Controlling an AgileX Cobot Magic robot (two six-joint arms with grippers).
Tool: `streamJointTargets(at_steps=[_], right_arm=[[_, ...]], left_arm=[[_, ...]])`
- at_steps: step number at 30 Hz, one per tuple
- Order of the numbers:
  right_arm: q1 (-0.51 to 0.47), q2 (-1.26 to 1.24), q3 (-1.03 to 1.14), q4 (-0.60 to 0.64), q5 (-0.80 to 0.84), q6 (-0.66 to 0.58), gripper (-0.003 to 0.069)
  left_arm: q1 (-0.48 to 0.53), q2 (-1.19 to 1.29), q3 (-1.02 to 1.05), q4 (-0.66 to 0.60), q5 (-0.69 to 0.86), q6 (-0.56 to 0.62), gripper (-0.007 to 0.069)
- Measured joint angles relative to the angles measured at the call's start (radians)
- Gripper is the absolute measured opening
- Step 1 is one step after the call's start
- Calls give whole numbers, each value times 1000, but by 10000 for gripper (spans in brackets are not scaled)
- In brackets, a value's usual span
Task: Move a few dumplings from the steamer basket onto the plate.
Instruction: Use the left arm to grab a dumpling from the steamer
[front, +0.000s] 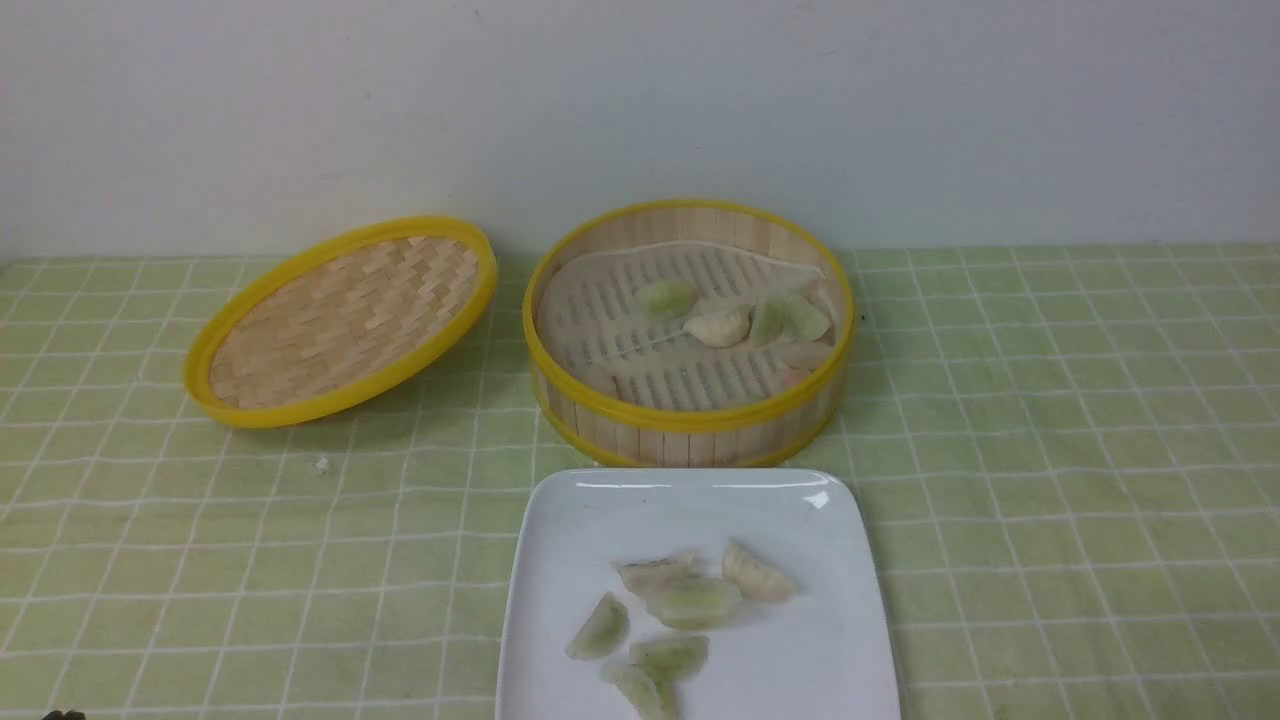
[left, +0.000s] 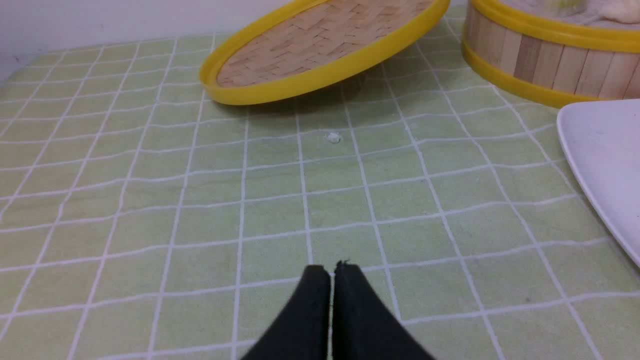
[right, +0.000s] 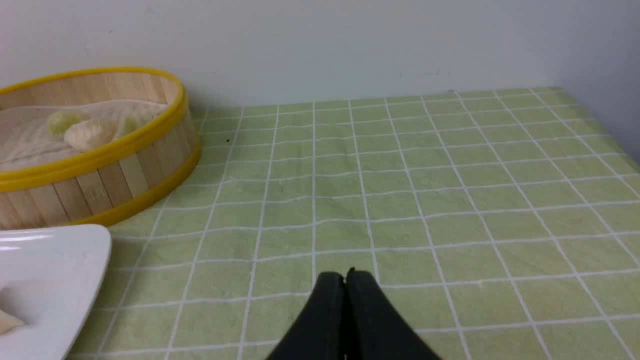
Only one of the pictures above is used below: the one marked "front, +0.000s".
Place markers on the pale pink dumpling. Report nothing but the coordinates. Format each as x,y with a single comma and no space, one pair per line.
600,378

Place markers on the pale dumpling on plate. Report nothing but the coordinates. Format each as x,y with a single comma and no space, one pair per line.
644,579

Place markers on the cream pleated dumpling on plate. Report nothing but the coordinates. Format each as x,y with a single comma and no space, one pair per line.
756,579

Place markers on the large green dumpling on plate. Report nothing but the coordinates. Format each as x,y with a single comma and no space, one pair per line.
695,604

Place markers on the green dumpling at plate edge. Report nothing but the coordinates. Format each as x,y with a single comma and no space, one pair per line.
651,695

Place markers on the white square plate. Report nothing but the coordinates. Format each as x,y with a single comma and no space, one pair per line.
825,654

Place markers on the white steamer liner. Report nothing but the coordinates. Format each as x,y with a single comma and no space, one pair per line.
586,314

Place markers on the yellow rimmed bamboo steamer basket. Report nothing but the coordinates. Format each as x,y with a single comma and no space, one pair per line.
621,434

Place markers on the white dumpling in steamer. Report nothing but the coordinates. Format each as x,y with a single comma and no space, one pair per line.
723,328

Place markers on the small green dumpling in steamer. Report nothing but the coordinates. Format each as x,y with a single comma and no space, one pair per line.
768,319

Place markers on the yellow rimmed bamboo steamer lid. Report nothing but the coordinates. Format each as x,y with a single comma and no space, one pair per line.
342,322

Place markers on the green checkered tablecloth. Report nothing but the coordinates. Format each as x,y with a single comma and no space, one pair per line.
1067,460

